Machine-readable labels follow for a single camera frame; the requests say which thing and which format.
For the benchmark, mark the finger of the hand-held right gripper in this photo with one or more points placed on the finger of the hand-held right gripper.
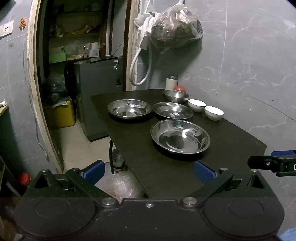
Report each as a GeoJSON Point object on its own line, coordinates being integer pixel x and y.
{"type": "Point", "coordinates": [284, 153]}
{"type": "Point", "coordinates": [261, 162]}

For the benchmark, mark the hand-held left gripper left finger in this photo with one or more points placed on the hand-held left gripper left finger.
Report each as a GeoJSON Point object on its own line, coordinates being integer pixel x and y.
{"type": "Point", "coordinates": [93, 173]}

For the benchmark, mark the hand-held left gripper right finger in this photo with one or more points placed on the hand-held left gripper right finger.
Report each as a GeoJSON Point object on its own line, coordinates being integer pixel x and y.
{"type": "Point", "coordinates": [204, 173]}

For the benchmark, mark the large stainless steel plate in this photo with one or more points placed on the large stainless steel plate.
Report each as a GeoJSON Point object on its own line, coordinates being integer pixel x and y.
{"type": "Point", "coordinates": [180, 136]}

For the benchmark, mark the white ceramic bowl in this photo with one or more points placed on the white ceramic bowl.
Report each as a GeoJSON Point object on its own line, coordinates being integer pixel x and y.
{"type": "Point", "coordinates": [214, 113]}
{"type": "Point", "coordinates": [196, 105]}

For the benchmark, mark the stainless steel bowl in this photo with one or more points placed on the stainless steel bowl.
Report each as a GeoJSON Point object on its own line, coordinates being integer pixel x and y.
{"type": "Point", "coordinates": [174, 95]}

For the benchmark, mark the black metal table leg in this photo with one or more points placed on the black metal table leg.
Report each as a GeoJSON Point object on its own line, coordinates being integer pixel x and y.
{"type": "Point", "coordinates": [111, 157]}

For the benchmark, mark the clear plastic bag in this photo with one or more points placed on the clear plastic bag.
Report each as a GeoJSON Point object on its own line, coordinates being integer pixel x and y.
{"type": "Point", "coordinates": [120, 185]}

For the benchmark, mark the yellow plastic container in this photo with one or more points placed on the yellow plastic container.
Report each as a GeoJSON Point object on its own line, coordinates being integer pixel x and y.
{"type": "Point", "coordinates": [60, 115]}

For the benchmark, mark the red round object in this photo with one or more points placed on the red round object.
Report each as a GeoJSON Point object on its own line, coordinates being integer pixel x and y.
{"type": "Point", "coordinates": [24, 179]}

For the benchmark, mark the red round fruit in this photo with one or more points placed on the red round fruit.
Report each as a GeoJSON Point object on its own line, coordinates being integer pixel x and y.
{"type": "Point", "coordinates": [180, 88]}

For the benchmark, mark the black plastic bag pile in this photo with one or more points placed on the black plastic bag pile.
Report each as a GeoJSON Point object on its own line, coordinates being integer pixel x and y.
{"type": "Point", "coordinates": [54, 90]}

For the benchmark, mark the white thermos bottle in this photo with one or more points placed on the white thermos bottle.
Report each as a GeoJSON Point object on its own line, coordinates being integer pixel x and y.
{"type": "Point", "coordinates": [171, 82]}

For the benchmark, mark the small white box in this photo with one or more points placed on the small white box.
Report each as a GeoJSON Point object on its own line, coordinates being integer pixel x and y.
{"type": "Point", "coordinates": [93, 53]}

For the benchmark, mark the green box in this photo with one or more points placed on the green box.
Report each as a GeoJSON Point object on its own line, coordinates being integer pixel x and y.
{"type": "Point", "coordinates": [57, 57]}

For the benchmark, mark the wooden shelf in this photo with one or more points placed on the wooden shelf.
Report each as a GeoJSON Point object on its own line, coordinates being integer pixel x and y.
{"type": "Point", "coordinates": [76, 36]}

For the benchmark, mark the clear bag with dark contents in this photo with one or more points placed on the clear bag with dark contents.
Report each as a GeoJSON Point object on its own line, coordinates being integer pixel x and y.
{"type": "Point", "coordinates": [173, 27]}

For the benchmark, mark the white plastic bag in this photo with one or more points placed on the white plastic bag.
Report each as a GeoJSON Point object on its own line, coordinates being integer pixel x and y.
{"type": "Point", "coordinates": [144, 20]}

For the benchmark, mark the cream door frame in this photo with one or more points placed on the cream door frame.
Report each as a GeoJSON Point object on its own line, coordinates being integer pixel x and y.
{"type": "Point", "coordinates": [30, 64]}

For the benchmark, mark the orange wall hook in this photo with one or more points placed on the orange wall hook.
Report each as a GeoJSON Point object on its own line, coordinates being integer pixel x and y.
{"type": "Point", "coordinates": [23, 22]}

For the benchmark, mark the white wall switch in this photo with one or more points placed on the white wall switch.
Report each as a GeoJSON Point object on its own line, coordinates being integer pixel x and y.
{"type": "Point", "coordinates": [7, 29]}

